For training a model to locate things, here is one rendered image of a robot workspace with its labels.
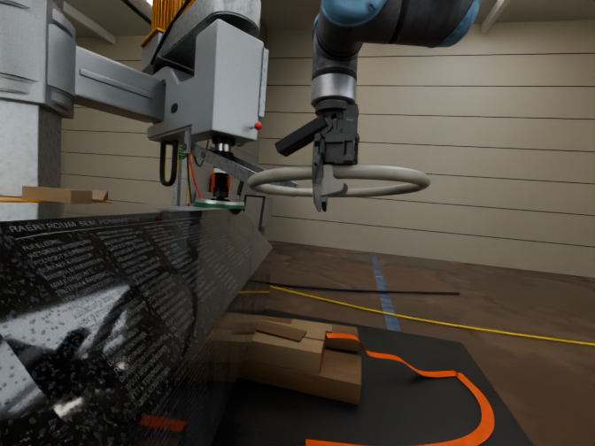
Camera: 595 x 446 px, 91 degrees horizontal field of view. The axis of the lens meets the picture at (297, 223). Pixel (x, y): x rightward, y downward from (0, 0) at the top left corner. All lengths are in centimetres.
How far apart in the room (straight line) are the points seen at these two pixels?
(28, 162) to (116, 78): 55
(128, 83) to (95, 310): 143
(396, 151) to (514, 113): 193
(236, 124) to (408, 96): 484
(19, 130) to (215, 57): 82
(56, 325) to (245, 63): 115
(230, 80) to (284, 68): 496
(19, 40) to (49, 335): 130
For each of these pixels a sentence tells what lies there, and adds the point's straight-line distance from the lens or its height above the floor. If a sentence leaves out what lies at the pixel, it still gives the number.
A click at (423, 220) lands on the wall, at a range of 565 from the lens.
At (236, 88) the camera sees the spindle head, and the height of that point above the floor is 129.
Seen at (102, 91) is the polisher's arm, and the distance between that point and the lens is 175.
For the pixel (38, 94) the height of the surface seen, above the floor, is 118.
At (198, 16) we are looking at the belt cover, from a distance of 155.
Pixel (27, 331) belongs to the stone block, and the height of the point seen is 69.
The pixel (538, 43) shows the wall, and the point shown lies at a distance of 670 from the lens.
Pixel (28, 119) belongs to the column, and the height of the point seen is 109.
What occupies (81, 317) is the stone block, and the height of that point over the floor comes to 69.
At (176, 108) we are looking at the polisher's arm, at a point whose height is 125.
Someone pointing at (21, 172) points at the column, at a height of 88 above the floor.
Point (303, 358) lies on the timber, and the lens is 142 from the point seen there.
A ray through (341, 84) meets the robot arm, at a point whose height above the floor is 109.
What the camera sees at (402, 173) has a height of 94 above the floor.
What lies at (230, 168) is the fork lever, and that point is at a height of 96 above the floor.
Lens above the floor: 87
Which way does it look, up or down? 5 degrees down
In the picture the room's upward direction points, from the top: 5 degrees clockwise
